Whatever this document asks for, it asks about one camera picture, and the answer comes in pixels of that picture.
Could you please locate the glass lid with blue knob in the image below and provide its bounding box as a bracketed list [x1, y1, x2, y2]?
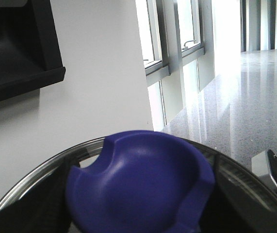
[0, 131, 277, 233]

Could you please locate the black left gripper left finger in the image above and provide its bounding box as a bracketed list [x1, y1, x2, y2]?
[0, 158, 80, 233]

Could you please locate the grey framed window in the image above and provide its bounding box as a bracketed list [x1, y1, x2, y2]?
[135, 0, 215, 131]

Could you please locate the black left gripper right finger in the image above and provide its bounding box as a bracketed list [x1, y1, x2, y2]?
[199, 154, 277, 233]

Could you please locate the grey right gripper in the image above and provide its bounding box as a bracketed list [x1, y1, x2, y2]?
[251, 150, 277, 193]

